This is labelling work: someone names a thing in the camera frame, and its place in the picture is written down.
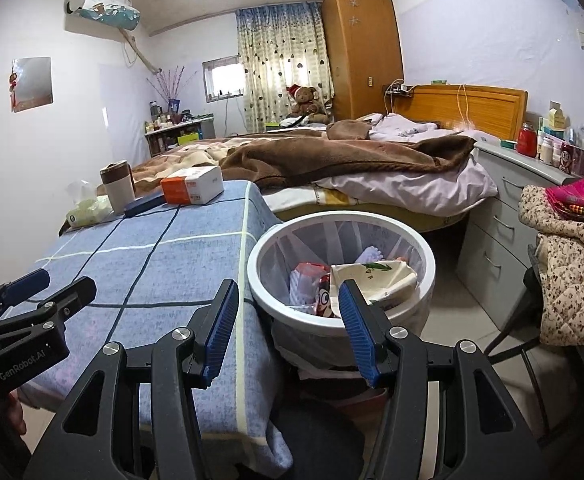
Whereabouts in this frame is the small white foam fruit net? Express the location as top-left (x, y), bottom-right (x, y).
top-left (354, 246), bottom-right (387, 267)

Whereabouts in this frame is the grey bedside dresser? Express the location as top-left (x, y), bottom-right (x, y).
top-left (456, 137), bottom-right (584, 331)

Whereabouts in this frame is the pink plaid cloth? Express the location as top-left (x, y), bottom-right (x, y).
top-left (544, 180), bottom-right (584, 236)

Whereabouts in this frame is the crushed paper cup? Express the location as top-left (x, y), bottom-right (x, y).
top-left (329, 257), bottom-right (419, 306)

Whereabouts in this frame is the red box with cartoon face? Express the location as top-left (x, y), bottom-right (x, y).
top-left (554, 141), bottom-right (580, 175)

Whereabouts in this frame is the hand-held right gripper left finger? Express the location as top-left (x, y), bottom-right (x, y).
top-left (24, 279), bottom-right (240, 480)

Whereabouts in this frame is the pale pink quilt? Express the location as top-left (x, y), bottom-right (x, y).
top-left (317, 114), bottom-right (499, 211)

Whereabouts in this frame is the cluttered shelf desk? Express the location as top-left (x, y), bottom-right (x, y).
top-left (144, 117), bottom-right (217, 158)

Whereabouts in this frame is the red jar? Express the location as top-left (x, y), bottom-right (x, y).
top-left (517, 122), bottom-right (538, 157)

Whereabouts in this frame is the brown fleece blanket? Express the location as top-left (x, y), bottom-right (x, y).
top-left (132, 120), bottom-right (477, 188)

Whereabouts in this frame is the large white foam fruit net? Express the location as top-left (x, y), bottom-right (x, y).
top-left (289, 267), bottom-right (323, 311)

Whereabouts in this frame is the yellow tissue pack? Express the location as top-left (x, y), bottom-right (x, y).
top-left (66, 180), bottom-right (113, 231)

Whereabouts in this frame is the white round trash bin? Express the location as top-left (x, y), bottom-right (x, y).
top-left (247, 212), bottom-right (435, 366)

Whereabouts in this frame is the wooden wardrobe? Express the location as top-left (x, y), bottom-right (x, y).
top-left (321, 0), bottom-right (403, 122)

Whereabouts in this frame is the vase of pink branches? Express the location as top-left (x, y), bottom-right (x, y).
top-left (147, 65), bottom-right (197, 113)

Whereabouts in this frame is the white wrapped air conditioner pipe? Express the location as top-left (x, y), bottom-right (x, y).
top-left (119, 27), bottom-right (163, 73)

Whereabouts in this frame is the dark blue case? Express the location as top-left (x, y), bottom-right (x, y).
top-left (123, 192), bottom-right (165, 218)

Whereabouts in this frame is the silver wall mirror sheet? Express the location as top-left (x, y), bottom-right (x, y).
top-left (12, 56), bottom-right (52, 112)

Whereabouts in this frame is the heart print curtain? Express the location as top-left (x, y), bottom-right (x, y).
top-left (236, 2), bottom-right (335, 133)

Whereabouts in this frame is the teddy bear with red hat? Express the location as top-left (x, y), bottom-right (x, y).
top-left (287, 84), bottom-right (330, 125)

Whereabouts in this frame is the dark red drink can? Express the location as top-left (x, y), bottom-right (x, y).
top-left (316, 275), bottom-right (343, 318)

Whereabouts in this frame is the beige tumbler with brown band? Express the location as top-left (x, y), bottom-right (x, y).
top-left (100, 160), bottom-right (136, 213)

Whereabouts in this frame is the small barred window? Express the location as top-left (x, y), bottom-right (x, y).
top-left (202, 55), bottom-right (245, 103)

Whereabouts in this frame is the white charging cable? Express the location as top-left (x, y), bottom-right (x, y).
top-left (457, 85), bottom-right (473, 131)

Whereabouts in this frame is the orange and white box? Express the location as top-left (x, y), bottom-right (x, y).
top-left (160, 166), bottom-right (224, 206)

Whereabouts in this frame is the floral quilted garment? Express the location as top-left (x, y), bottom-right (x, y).
top-left (518, 185), bottom-right (584, 347)

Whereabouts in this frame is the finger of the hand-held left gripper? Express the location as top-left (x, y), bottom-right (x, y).
top-left (0, 276), bottom-right (97, 337)
top-left (0, 268), bottom-right (51, 313)

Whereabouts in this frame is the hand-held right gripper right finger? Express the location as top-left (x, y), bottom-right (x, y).
top-left (338, 280), bottom-right (548, 480)

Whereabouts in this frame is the wooden bed headboard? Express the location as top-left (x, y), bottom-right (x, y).
top-left (407, 84), bottom-right (529, 143)

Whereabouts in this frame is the black chair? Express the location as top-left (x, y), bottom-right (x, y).
top-left (487, 245), bottom-right (584, 436)

